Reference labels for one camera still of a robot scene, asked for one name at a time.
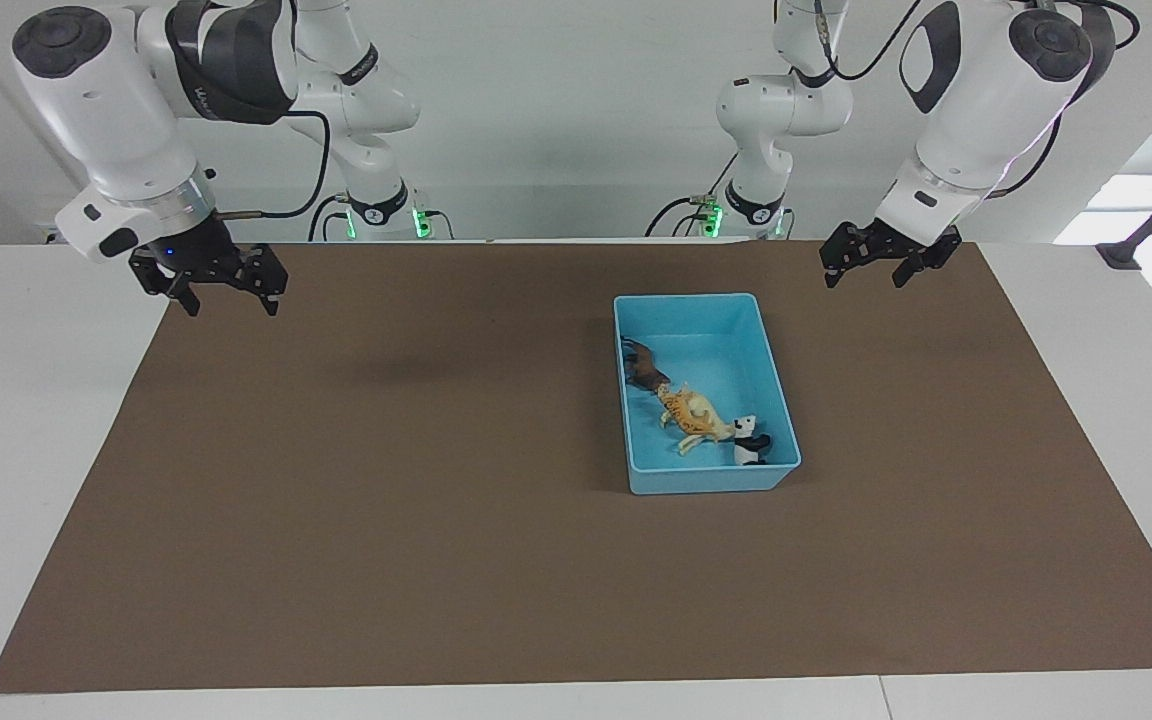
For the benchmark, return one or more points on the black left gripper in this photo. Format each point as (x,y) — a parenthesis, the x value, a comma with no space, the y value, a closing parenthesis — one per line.
(881,245)

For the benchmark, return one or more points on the brown table mat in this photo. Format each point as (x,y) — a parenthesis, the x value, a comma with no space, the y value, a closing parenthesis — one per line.
(386,550)

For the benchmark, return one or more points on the orange striped tiger toy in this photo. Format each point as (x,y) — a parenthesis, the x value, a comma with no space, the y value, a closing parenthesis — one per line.
(676,405)

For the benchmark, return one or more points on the light blue storage box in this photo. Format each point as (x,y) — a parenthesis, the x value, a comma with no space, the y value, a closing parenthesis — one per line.
(726,340)

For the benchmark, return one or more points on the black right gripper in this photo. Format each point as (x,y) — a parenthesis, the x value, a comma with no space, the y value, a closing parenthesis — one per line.
(206,262)

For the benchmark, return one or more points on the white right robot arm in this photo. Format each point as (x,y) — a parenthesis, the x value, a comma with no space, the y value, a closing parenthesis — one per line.
(106,110)

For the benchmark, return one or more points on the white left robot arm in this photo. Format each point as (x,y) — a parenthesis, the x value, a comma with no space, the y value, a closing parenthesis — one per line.
(976,90)

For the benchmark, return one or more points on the cream llama toy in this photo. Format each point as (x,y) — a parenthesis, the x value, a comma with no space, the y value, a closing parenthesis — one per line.
(708,425)

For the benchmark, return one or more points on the black and white panda toy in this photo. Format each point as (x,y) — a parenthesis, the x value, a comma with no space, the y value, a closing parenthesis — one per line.
(751,442)

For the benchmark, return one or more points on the brown lion toy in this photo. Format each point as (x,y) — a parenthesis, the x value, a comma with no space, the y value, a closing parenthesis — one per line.
(644,368)

